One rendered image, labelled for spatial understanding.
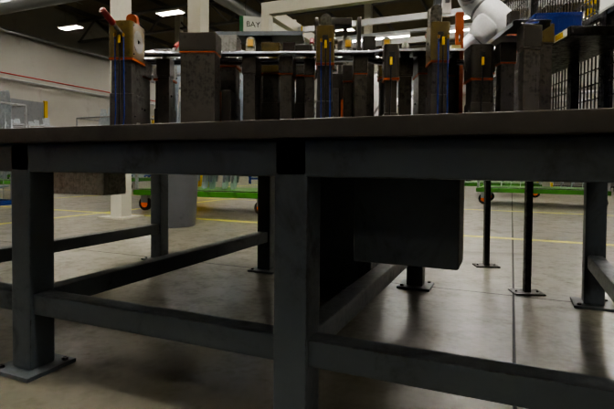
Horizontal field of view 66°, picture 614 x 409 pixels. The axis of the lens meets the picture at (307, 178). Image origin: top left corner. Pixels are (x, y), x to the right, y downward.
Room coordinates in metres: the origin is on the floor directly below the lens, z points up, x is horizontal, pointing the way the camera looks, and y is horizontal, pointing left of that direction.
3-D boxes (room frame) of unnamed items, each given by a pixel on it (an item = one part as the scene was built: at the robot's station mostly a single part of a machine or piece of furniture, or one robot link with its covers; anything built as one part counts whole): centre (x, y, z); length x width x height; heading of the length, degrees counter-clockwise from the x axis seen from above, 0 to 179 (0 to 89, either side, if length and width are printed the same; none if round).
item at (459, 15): (1.84, -0.58, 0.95); 0.03 x 0.01 x 0.50; 87
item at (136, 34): (1.56, 0.59, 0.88); 0.14 x 0.09 x 0.36; 177
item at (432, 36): (1.48, -0.40, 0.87); 0.12 x 0.07 x 0.35; 177
